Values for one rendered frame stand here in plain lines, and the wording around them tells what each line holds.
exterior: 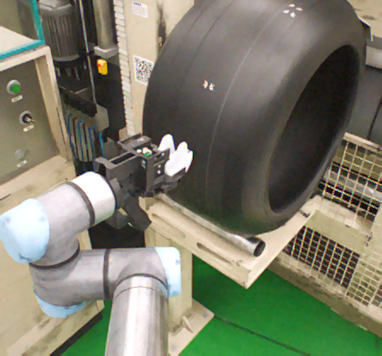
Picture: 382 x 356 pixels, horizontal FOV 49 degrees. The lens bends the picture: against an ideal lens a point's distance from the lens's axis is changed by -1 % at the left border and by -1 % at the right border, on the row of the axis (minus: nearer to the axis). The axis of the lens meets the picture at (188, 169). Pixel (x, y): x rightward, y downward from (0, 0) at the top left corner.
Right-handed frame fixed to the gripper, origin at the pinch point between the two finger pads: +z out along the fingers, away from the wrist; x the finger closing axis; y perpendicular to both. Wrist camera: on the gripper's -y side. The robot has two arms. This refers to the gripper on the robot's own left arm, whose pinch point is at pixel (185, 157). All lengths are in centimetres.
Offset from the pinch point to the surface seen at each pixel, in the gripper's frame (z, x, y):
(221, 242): 19.0, 0.5, -34.2
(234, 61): 8.5, -2.3, 17.5
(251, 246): 18.4, -8.3, -29.3
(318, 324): 83, -18, -114
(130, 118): 25, 42, -16
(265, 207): 12.6, -12.2, -11.6
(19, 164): -2, 60, -29
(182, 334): 39, 24, -118
